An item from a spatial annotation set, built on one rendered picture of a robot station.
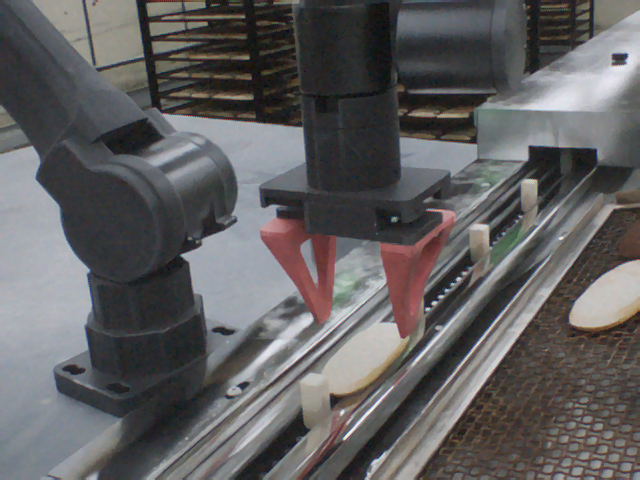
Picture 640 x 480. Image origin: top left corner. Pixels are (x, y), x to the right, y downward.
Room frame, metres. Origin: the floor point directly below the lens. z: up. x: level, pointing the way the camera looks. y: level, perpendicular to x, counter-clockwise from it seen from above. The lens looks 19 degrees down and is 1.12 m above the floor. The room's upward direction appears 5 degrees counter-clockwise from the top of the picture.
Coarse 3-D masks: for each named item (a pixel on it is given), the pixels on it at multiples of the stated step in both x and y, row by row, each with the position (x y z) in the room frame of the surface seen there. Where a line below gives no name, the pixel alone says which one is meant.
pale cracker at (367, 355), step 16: (368, 336) 0.52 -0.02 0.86; (384, 336) 0.52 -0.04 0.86; (352, 352) 0.50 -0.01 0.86; (368, 352) 0.50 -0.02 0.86; (384, 352) 0.50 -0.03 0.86; (400, 352) 0.51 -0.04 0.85; (336, 368) 0.48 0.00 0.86; (352, 368) 0.48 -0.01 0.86; (368, 368) 0.48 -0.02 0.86; (384, 368) 0.49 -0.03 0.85; (336, 384) 0.47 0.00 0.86; (352, 384) 0.46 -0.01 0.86; (368, 384) 0.47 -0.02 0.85
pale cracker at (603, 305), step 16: (608, 272) 0.49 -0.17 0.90; (624, 272) 0.48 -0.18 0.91; (592, 288) 0.47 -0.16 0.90; (608, 288) 0.46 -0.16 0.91; (624, 288) 0.46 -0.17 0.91; (576, 304) 0.45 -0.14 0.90; (592, 304) 0.45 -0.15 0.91; (608, 304) 0.44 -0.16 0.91; (624, 304) 0.44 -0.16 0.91; (576, 320) 0.44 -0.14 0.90; (592, 320) 0.43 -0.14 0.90; (608, 320) 0.43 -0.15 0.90; (624, 320) 0.43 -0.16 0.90
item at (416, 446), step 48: (624, 192) 0.65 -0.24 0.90; (576, 240) 0.59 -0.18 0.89; (528, 288) 0.49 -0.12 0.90; (576, 288) 0.50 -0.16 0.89; (576, 336) 0.43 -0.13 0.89; (624, 336) 0.42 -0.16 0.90; (480, 384) 0.39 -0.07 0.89; (528, 384) 0.39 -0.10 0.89; (576, 384) 0.38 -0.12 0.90; (624, 384) 0.37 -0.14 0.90; (432, 432) 0.35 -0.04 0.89; (480, 432) 0.35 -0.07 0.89; (528, 432) 0.34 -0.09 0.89; (624, 432) 0.32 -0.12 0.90
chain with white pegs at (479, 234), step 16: (560, 160) 0.93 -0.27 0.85; (576, 160) 0.98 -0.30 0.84; (560, 176) 0.92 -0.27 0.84; (528, 192) 0.80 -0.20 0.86; (544, 192) 0.87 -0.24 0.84; (528, 208) 0.80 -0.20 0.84; (512, 224) 0.77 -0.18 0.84; (480, 240) 0.68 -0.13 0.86; (496, 240) 0.74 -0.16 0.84; (480, 256) 0.68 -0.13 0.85; (464, 272) 0.67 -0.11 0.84; (448, 288) 0.64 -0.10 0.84; (432, 304) 0.61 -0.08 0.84; (304, 384) 0.45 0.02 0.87; (320, 384) 0.45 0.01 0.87; (304, 400) 0.45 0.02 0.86; (320, 400) 0.44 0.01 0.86; (336, 400) 0.48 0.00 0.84; (304, 416) 0.45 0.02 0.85; (320, 416) 0.44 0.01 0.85; (304, 432) 0.45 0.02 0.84; (288, 448) 0.43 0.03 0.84; (272, 464) 0.41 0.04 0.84
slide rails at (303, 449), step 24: (552, 168) 0.92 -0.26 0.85; (576, 168) 0.91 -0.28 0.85; (552, 192) 0.83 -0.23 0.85; (480, 216) 0.78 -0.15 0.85; (504, 216) 0.77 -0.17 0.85; (528, 216) 0.76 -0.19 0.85; (456, 240) 0.72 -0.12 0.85; (504, 240) 0.71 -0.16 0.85; (456, 264) 0.67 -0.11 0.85; (480, 264) 0.66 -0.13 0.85; (456, 288) 0.61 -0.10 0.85; (384, 312) 0.58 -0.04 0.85; (432, 312) 0.57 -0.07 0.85; (264, 408) 0.46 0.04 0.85; (288, 408) 0.45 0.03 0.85; (336, 408) 0.45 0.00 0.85; (240, 432) 0.43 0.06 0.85; (264, 432) 0.43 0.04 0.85; (312, 432) 0.43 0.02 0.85; (216, 456) 0.41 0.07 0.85; (240, 456) 0.41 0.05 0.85; (288, 456) 0.40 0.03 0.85
